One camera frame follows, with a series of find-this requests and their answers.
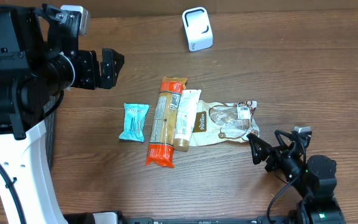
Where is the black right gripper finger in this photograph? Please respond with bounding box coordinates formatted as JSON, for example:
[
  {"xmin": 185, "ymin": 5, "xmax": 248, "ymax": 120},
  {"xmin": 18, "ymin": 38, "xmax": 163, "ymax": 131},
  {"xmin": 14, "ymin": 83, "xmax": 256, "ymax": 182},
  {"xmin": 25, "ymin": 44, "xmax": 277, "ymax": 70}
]
[
  {"xmin": 247, "ymin": 133, "xmax": 273, "ymax": 165},
  {"xmin": 273, "ymin": 129, "xmax": 295, "ymax": 149}
]

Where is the beige bread snack bag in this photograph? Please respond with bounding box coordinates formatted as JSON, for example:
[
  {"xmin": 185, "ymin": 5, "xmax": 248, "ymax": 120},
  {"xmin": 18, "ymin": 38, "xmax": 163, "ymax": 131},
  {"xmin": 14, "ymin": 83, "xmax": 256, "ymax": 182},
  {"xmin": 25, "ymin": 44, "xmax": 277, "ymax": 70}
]
[{"xmin": 190, "ymin": 100, "xmax": 260, "ymax": 146}]

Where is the light blue snack packet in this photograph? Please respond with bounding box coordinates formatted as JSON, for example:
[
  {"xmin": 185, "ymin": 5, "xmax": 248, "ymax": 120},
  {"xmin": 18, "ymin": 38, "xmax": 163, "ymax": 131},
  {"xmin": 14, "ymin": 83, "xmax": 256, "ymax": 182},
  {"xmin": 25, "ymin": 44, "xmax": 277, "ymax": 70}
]
[{"xmin": 119, "ymin": 103, "xmax": 149, "ymax": 142}]

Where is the white cream tube brown cap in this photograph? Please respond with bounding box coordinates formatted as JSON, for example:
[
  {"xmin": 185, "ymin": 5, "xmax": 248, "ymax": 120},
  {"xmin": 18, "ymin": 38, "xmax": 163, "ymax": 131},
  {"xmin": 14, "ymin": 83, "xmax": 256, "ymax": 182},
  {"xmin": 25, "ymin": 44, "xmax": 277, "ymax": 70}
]
[{"xmin": 173, "ymin": 90, "xmax": 201, "ymax": 152}]

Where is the orange spaghetti pack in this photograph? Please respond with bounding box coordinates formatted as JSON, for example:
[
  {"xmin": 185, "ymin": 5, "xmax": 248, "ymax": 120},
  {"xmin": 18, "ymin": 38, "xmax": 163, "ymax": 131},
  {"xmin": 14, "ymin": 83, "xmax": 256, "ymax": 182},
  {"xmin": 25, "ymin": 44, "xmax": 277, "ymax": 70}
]
[{"xmin": 145, "ymin": 77, "xmax": 188, "ymax": 168}]

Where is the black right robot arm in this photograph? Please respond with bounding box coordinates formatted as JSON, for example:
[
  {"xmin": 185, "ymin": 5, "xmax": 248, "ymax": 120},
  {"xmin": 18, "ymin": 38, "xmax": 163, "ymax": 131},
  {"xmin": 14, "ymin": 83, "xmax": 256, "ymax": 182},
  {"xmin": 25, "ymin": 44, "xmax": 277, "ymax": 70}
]
[{"xmin": 247, "ymin": 126, "xmax": 346, "ymax": 224}]

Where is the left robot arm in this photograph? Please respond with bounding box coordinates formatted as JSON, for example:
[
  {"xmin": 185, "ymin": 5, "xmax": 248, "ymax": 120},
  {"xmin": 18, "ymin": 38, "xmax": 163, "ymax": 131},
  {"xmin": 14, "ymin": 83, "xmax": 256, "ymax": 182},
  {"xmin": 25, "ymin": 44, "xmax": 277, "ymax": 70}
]
[{"xmin": 0, "ymin": 4, "xmax": 124, "ymax": 224}]

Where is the white barcode scanner stand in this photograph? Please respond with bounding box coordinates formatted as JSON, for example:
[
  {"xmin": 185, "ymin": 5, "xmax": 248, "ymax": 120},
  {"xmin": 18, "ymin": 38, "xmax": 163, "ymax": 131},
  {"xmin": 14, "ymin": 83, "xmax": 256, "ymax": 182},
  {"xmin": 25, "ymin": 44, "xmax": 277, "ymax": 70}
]
[{"xmin": 181, "ymin": 7, "xmax": 213, "ymax": 52}]

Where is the brown cardboard back panel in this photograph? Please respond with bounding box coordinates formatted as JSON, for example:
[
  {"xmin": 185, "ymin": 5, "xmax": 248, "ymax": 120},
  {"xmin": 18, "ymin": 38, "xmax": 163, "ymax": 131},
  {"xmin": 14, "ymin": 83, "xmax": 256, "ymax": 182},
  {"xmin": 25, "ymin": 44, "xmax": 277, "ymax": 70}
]
[{"xmin": 81, "ymin": 0, "xmax": 358, "ymax": 17}]

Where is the grey plastic mesh basket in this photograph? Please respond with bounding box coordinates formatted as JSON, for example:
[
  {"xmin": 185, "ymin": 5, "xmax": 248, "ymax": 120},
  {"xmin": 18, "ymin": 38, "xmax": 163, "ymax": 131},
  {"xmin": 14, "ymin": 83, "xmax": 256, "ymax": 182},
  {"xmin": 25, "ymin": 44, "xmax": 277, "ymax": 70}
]
[{"xmin": 0, "ymin": 93, "xmax": 58, "ymax": 187}]

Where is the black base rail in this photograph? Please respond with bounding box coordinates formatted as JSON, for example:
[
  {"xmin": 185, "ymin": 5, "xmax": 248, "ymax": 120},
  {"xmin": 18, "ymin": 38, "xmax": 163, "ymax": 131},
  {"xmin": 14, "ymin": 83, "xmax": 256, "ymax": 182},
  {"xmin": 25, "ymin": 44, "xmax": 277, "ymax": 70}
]
[{"xmin": 116, "ymin": 216, "xmax": 298, "ymax": 224}]

